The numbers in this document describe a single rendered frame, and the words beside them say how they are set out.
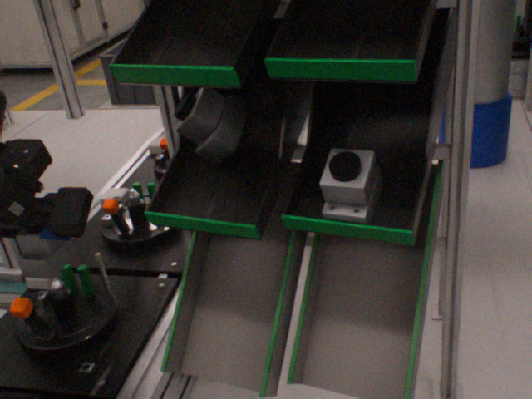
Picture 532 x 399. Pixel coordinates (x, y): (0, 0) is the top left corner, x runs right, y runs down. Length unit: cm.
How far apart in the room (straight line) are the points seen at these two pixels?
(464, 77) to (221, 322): 39
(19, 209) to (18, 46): 552
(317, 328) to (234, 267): 13
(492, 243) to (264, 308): 58
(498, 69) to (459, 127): 74
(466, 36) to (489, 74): 76
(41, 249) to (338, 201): 42
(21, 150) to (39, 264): 15
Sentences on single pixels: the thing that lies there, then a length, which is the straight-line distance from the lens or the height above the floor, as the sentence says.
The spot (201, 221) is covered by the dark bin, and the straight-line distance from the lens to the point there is 62.
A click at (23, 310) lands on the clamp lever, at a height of 107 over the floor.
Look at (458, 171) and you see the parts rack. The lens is 69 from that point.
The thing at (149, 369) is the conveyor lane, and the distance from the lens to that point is 84.
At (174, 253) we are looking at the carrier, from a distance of 102.
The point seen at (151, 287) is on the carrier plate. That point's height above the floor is 97.
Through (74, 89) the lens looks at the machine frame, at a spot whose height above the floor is 95.
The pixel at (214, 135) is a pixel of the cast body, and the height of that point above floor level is 127.
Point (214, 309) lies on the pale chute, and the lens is 76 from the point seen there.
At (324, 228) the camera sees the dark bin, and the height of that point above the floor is 120.
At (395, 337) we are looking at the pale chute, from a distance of 71.
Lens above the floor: 152
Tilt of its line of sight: 29 degrees down
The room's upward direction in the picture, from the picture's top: 7 degrees counter-clockwise
